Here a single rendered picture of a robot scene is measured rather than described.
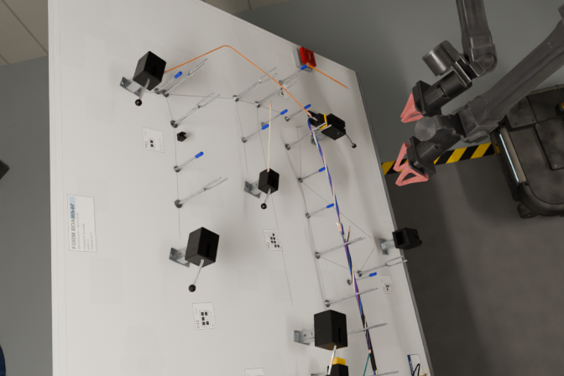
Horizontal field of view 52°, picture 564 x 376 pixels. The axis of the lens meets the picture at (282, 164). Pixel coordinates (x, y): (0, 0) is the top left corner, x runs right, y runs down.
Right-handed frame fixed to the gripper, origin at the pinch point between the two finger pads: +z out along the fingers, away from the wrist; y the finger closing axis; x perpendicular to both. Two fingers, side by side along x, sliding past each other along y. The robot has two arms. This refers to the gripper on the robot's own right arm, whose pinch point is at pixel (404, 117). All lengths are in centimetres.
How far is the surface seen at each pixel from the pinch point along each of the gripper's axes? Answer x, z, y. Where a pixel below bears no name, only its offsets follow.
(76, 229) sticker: -74, 10, 47
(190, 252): -55, 6, 47
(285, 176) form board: -25.3, 18.2, 16.7
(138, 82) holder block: -69, 5, 16
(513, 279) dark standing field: 117, 55, 3
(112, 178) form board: -70, 10, 35
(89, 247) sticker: -72, 10, 49
